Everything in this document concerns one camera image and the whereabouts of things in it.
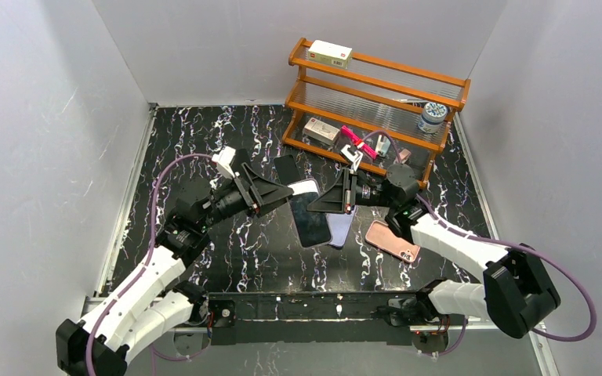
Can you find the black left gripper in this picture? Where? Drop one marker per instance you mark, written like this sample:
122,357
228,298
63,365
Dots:
248,188

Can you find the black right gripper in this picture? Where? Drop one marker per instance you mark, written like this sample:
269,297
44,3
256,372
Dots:
346,189

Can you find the red-edged black phone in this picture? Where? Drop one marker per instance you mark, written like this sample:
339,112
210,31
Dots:
312,227

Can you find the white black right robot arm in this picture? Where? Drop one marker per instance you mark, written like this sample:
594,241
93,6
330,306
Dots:
513,289

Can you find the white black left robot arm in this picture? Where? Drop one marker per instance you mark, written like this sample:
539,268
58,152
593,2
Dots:
173,246

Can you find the lavender phone case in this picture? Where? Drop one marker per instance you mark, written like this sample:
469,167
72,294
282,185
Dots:
339,226

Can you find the pink phone case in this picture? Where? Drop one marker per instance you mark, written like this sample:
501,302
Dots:
380,236

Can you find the pink utility knife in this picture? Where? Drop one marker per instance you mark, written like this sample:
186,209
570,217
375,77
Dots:
358,142

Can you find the white green stapler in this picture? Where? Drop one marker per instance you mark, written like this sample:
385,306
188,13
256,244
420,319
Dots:
382,146

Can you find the grey box on bottom shelf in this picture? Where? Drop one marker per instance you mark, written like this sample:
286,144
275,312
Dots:
321,131

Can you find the pink stapler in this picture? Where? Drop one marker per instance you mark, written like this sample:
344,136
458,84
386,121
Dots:
403,156

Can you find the orange wooden shelf rack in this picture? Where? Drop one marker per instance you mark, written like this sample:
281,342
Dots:
370,94

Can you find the blue white round tin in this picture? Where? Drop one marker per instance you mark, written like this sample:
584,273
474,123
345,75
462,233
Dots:
432,117

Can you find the white box on top shelf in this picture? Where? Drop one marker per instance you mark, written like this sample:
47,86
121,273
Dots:
330,54

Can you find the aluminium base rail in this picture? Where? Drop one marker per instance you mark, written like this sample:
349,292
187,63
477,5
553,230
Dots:
115,316

